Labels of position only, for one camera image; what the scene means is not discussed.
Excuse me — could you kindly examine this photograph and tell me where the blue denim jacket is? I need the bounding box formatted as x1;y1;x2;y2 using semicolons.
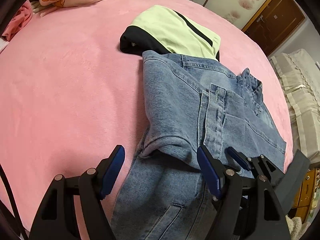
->
111;50;286;239

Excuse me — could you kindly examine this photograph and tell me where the wooden drawer cabinet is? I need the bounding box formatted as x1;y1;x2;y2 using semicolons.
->
288;168;319;223

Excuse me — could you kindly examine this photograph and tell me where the white fluffy cloth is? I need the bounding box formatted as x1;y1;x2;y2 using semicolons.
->
285;216;310;240

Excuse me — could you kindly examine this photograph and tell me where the beige lace-covered furniture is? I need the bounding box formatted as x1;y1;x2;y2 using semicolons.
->
270;49;319;164

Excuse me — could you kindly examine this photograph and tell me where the pink bed blanket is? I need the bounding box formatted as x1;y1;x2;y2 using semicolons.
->
1;0;293;229

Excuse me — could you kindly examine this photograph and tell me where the dark wooden door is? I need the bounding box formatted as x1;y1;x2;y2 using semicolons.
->
242;0;305;56

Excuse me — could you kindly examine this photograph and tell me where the green and black folded garment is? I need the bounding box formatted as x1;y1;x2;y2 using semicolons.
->
119;5;221;61

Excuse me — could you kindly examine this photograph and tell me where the pink crumpled cloth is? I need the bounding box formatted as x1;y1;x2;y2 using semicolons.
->
1;0;33;41

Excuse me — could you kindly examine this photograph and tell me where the black cable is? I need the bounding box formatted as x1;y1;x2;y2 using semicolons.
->
0;163;29;240

